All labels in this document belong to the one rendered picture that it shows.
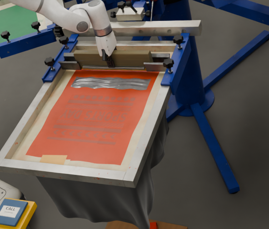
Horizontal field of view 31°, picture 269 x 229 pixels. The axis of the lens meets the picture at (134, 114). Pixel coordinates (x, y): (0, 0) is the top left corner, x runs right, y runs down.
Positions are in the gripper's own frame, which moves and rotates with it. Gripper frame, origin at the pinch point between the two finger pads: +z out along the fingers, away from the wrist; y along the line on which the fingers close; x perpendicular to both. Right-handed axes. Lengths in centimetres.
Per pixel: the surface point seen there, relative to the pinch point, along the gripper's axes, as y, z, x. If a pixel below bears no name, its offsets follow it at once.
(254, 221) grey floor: 7, 102, 55
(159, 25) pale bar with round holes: -22.1, -2.6, 15.9
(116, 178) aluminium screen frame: 61, 2, 23
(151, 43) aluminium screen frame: -15.0, 2.5, 12.7
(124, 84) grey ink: 9.3, 5.6, 7.4
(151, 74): 2.2, 6.0, 17.3
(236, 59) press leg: -123, 96, 25
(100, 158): 50, 6, 12
